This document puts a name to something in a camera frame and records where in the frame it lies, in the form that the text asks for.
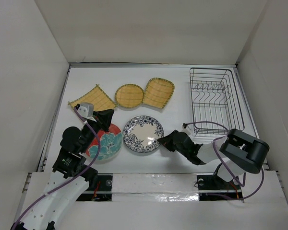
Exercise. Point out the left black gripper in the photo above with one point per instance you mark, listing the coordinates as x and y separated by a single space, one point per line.
103 118

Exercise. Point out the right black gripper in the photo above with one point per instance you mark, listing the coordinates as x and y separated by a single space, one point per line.
166 142

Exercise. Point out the red teal floral plate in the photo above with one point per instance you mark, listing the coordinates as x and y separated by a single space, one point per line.
111 143

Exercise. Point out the blue white floral plate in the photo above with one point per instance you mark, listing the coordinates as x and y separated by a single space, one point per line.
141 134

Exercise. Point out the scoop-shaped bamboo tray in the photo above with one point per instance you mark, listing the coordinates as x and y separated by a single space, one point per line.
158 92

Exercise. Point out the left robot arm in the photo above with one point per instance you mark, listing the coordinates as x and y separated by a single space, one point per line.
70 177

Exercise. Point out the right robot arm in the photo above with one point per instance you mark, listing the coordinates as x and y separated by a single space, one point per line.
238 152

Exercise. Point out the square bamboo tray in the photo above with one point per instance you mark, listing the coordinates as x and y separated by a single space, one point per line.
97 97

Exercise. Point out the round bamboo tray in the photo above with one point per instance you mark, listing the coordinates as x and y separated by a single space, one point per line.
129 96

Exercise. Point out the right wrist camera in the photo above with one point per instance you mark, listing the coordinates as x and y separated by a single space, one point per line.
188 129

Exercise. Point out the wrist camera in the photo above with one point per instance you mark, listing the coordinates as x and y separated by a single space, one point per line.
86 110
188 129

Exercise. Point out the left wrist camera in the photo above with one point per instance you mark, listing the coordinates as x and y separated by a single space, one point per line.
86 110

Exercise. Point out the black wire dish rack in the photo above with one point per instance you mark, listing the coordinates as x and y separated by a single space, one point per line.
215 102

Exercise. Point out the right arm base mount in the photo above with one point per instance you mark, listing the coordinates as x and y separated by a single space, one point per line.
212 188

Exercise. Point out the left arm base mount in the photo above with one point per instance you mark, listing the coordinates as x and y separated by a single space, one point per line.
101 191

